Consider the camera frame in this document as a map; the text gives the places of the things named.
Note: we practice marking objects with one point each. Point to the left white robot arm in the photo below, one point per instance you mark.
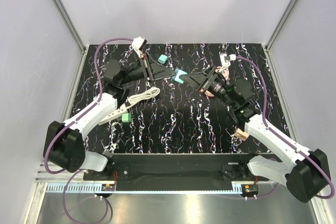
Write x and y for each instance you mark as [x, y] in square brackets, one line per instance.
[64, 141]

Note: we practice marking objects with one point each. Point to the pink cube adapter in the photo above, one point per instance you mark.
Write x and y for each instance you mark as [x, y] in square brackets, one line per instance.
[243, 136]

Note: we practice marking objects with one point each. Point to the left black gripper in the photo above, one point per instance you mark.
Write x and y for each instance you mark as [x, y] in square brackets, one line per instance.
[158, 71]

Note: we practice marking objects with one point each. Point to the white slotted cable duct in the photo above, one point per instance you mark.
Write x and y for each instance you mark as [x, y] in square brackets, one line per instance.
[80, 188]

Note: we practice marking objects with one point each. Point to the white power strip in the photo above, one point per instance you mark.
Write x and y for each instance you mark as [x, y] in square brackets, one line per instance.
[114, 115]

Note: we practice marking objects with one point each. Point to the green plug adapter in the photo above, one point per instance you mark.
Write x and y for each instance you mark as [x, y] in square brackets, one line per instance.
[126, 118]

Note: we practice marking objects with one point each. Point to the black marbled mat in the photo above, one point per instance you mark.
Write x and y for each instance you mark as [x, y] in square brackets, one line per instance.
[180, 119]

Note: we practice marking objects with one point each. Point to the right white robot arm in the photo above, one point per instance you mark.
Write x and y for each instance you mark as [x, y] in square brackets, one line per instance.
[304, 172]

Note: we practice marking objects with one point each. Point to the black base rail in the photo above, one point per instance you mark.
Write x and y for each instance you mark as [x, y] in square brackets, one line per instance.
[160, 173]

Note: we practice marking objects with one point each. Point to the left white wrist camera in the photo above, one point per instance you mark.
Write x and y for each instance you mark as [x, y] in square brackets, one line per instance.
[138, 43]

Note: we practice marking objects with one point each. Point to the pink round power socket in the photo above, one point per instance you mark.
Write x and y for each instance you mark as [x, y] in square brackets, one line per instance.
[209, 94]

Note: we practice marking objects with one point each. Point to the teal USB charger plug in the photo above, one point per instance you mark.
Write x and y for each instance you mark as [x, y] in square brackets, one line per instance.
[178, 74]

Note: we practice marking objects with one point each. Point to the teal charger on mat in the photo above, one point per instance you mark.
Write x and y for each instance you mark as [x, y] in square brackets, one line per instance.
[162, 59]

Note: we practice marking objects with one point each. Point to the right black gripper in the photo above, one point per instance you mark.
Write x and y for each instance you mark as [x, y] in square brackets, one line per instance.
[197, 79]

